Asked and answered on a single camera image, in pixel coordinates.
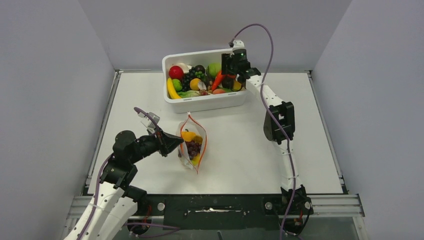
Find yellow toy lemon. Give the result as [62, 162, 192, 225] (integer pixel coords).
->
[189, 78, 201, 91]

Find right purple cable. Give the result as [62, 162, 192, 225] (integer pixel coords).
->
[229, 23, 297, 240]

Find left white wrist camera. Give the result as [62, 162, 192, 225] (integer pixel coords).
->
[137, 111, 160, 134]

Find aluminium table frame rail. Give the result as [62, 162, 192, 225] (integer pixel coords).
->
[60, 69, 124, 240]

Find dark toy eggplant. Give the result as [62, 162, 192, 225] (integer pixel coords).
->
[221, 76, 235, 89]

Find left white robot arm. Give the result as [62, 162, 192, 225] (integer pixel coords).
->
[66, 130, 184, 240]

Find green toy cabbage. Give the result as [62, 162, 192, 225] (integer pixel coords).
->
[206, 62, 222, 79]

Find clear orange-zip bag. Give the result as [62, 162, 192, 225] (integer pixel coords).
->
[176, 112, 208, 174]

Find white plastic food bin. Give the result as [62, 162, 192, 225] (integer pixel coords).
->
[161, 48, 249, 114]

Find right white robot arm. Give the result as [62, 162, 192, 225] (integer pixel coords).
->
[221, 48, 314, 216]

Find black toy grapes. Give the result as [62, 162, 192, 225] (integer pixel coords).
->
[181, 65, 206, 92]

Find single yellow toy banana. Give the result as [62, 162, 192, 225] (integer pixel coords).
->
[166, 78, 181, 100]

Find white toy mushroom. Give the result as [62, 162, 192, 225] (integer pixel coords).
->
[197, 81, 208, 91]

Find red toy apple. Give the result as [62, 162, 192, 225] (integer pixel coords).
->
[168, 65, 185, 80]

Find yellow toy bell pepper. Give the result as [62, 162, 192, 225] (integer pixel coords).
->
[180, 130, 197, 142]

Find purple cable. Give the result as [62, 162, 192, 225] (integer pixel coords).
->
[229, 23, 297, 240]
[76, 106, 160, 240]

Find yellow toy banana bunch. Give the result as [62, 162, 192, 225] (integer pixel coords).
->
[191, 135, 203, 166]

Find yellow toy fruit slice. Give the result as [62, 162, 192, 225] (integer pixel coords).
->
[232, 80, 243, 92]

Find white toy garlic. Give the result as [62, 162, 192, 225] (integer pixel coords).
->
[175, 62, 191, 73]

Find toy peach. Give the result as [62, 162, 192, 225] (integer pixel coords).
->
[212, 88, 226, 95]

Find dark purple toy grapes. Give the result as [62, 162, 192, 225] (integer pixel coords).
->
[185, 140, 202, 161]

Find green toy leaf vegetable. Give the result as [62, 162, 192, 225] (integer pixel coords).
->
[177, 90, 201, 99]

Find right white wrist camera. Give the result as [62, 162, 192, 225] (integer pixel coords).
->
[228, 39, 245, 51]

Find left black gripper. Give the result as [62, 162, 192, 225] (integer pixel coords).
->
[129, 124, 184, 164]

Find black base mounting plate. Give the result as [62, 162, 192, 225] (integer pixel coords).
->
[115, 184, 316, 238]

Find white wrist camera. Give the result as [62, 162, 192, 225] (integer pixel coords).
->
[137, 111, 160, 134]
[228, 39, 245, 51]

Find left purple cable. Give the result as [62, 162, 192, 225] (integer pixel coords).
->
[76, 106, 160, 240]

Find toy carrot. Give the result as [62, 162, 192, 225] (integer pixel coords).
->
[211, 70, 226, 91]

